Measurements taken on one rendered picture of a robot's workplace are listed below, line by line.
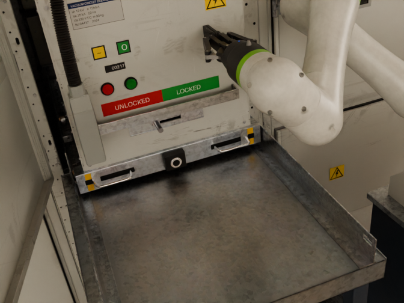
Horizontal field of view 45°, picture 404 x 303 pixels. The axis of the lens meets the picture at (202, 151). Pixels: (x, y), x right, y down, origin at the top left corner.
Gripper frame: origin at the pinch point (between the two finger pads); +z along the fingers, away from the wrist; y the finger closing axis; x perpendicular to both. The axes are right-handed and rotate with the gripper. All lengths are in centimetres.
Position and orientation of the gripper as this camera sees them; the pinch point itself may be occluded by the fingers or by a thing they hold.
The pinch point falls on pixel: (210, 34)
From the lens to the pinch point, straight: 124.1
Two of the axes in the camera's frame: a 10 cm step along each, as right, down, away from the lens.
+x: -1.0, -8.4, -5.4
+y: 9.3, -2.7, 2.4
